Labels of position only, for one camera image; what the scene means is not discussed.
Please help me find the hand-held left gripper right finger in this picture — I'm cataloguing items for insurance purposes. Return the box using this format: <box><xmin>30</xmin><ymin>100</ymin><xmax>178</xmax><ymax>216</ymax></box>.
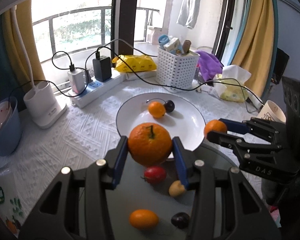
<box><xmin>172</xmin><ymin>137</ymin><xmax>282</xmax><ymax>240</ymax></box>

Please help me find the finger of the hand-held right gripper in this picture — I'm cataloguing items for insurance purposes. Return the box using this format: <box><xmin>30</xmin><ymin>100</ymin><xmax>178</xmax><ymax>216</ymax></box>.
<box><xmin>219</xmin><ymin>117</ymin><xmax>287</xmax><ymax>145</ymax></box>
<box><xmin>207</xmin><ymin>131</ymin><xmax>282</xmax><ymax>161</ymax></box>

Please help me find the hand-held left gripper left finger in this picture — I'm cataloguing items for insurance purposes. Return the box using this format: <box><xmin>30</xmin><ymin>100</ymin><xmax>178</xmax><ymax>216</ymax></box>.
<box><xmin>19</xmin><ymin>136</ymin><xmax>129</xmax><ymax>240</ymax></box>

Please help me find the small tan round fruit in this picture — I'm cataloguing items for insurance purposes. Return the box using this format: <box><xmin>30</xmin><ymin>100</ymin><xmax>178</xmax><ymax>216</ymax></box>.
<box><xmin>168</xmin><ymin>180</ymin><xmax>187</xmax><ymax>197</ymax></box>

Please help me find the red tomato with stem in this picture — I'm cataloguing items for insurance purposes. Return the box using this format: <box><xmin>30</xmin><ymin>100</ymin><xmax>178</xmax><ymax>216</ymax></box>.
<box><xmin>141</xmin><ymin>166</ymin><xmax>167</xmax><ymax>184</ymax></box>

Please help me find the white round plate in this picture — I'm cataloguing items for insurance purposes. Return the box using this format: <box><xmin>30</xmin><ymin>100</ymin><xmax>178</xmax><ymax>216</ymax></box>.
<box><xmin>116</xmin><ymin>92</ymin><xmax>206</xmax><ymax>161</ymax></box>

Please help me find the large orange with stem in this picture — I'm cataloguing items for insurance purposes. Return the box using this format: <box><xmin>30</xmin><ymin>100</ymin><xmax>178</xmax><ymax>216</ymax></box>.
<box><xmin>128</xmin><ymin>122</ymin><xmax>172</xmax><ymax>167</ymax></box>

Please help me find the dark round glass tray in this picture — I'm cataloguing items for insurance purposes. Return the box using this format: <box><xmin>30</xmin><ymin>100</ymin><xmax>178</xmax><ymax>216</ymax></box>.
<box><xmin>84</xmin><ymin>144</ymin><xmax>243</xmax><ymax>240</ymax></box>

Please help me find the dark cherry with stem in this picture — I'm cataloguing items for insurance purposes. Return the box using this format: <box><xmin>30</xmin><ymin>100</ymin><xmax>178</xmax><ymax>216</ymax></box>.
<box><xmin>146</xmin><ymin>97</ymin><xmax>175</xmax><ymax>113</ymax></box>
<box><xmin>170</xmin><ymin>212</ymin><xmax>190</xmax><ymax>229</ymax></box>

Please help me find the oval orange kumquat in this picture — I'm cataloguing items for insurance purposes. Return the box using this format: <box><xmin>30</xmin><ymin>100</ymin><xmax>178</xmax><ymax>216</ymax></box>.
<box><xmin>129</xmin><ymin>209</ymin><xmax>159</xmax><ymax>230</ymax></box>

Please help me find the printed paper cup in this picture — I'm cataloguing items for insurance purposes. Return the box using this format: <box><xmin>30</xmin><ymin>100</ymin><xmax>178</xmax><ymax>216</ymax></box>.
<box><xmin>257</xmin><ymin>100</ymin><xmax>287</xmax><ymax>123</ymax></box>

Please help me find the yellow-green tissue pack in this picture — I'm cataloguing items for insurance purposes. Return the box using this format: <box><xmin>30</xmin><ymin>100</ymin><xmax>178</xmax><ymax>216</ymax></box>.
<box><xmin>214</xmin><ymin>64</ymin><xmax>252</xmax><ymax>103</ymax></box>

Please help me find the white embossed tablecloth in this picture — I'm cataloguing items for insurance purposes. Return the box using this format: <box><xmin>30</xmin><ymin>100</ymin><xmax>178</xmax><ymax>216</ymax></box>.
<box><xmin>0</xmin><ymin>79</ymin><xmax>268</xmax><ymax>230</ymax></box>

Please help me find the small round orange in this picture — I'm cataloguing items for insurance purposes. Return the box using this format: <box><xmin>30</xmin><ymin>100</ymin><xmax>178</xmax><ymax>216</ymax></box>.
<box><xmin>148</xmin><ymin>101</ymin><xmax>166</xmax><ymax>119</ymax></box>

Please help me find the purple cloth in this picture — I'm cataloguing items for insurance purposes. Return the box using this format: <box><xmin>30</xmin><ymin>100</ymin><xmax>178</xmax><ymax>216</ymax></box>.
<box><xmin>195</xmin><ymin>51</ymin><xmax>224</xmax><ymax>82</ymax></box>

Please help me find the white power strip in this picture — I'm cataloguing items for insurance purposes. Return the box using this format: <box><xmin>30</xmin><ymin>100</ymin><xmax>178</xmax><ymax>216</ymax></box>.
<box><xmin>68</xmin><ymin>71</ymin><xmax>127</xmax><ymax>108</ymax></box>

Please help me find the white perforated plastic basket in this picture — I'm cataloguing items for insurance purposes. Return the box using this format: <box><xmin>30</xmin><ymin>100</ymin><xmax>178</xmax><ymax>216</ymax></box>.
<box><xmin>156</xmin><ymin>47</ymin><xmax>200</xmax><ymax>89</ymax></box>

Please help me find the yellow curtain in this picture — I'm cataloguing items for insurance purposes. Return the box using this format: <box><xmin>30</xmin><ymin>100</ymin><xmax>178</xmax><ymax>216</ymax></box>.
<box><xmin>231</xmin><ymin>0</ymin><xmax>275</xmax><ymax>98</ymax></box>
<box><xmin>2</xmin><ymin>0</ymin><xmax>47</xmax><ymax>83</ymax></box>

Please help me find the silver charger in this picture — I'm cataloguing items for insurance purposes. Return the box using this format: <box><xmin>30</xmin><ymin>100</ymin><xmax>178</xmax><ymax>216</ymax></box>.
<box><xmin>67</xmin><ymin>69</ymin><xmax>87</xmax><ymax>94</ymax></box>

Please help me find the white desk lamp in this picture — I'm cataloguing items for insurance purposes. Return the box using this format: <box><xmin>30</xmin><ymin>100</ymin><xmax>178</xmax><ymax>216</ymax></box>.
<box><xmin>0</xmin><ymin>0</ymin><xmax>68</xmax><ymax>130</ymax></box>

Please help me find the black charger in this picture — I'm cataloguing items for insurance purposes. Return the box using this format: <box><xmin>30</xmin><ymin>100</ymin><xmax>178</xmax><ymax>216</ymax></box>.
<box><xmin>92</xmin><ymin>56</ymin><xmax>112</xmax><ymax>82</ymax></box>

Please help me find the yellow snack packet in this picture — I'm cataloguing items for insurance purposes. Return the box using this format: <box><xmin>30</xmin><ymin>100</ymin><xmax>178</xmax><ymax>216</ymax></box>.
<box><xmin>112</xmin><ymin>54</ymin><xmax>157</xmax><ymax>73</ymax></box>

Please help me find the printed white carton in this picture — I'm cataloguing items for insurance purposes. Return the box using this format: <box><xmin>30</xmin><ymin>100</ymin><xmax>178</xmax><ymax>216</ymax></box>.
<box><xmin>163</xmin><ymin>37</ymin><xmax>183</xmax><ymax>55</ymax></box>

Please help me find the blue plastic bowl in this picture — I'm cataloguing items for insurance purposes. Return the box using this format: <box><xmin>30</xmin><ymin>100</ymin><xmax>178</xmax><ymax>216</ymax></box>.
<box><xmin>0</xmin><ymin>96</ymin><xmax>23</xmax><ymax>157</ymax></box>

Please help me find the white box on balcony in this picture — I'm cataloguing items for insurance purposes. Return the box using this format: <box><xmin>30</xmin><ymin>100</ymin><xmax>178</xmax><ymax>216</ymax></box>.
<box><xmin>146</xmin><ymin>26</ymin><xmax>164</xmax><ymax>44</ymax></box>

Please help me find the clear plastic printed bag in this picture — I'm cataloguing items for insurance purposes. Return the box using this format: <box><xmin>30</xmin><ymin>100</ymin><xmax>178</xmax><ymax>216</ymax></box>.
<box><xmin>0</xmin><ymin>166</ymin><xmax>25</xmax><ymax>238</ymax></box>

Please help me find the hanging grey garment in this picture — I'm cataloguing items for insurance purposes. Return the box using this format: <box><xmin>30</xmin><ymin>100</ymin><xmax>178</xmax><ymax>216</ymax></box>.
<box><xmin>176</xmin><ymin>0</ymin><xmax>203</xmax><ymax>29</ymax></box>

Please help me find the black balcony railing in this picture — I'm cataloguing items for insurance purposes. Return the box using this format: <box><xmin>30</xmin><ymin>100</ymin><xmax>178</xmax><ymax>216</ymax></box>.
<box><xmin>31</xmin><ymin>6</ymin><xmax>160</xmax><ymax>64</ymax></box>

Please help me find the dark teal curtain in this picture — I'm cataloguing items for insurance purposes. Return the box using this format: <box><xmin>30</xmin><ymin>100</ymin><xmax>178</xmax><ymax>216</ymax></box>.
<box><xmin>0</xmin><ymin>17</ymin><xmax>18</xmax><ymax>113</ymax></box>

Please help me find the long thick black cable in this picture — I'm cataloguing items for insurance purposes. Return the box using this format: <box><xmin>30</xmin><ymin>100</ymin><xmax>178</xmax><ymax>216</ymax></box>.
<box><xmin>119</xmin><ymin>70</ymin><xmax>263</xmax><ymax>113</ymax></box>

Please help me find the thin black charger cable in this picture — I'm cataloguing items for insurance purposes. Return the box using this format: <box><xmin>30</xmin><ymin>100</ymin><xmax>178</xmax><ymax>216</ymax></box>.
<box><xmin>52</xmin><ymin>51</ymin><xmax>92</xmax><ymax>72</ymax></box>

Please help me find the thin black lamp cable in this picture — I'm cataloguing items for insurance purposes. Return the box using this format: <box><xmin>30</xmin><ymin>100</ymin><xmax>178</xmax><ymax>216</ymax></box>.
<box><xmin>0</xmin><ymin>79</ymin><xmax>72</xmax><ymax>130</ymax></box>

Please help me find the dark window frame post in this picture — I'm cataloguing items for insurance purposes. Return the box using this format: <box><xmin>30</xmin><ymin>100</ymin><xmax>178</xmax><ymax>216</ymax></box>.
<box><xmin>111</xmin><ymin>0</ymin><xmax>140</xmax><ymax>58</ymax></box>

